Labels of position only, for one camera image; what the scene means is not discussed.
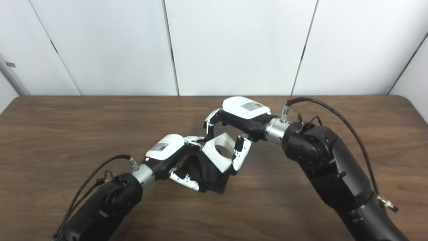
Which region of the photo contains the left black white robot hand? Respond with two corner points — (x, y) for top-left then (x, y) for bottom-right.
(142, 134), (206, 192)

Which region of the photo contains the white square piece with hole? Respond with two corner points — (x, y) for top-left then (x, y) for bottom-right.
(202, 133), (236, 174)

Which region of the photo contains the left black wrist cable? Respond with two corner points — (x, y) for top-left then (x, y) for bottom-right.
(53, 155), (139, 238)

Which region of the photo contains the black peg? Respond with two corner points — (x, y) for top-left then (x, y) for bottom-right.
(177, 147), (231, 194)

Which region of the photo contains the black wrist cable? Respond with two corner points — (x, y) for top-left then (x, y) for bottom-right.
(53, 155), (139, 238)
(281, 97), (399, 213)

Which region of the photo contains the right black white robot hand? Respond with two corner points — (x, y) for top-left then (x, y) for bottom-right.
(203, 96), (276, 176)

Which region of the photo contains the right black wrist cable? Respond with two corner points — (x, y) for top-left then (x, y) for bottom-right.
(281, 97), (399, 213)

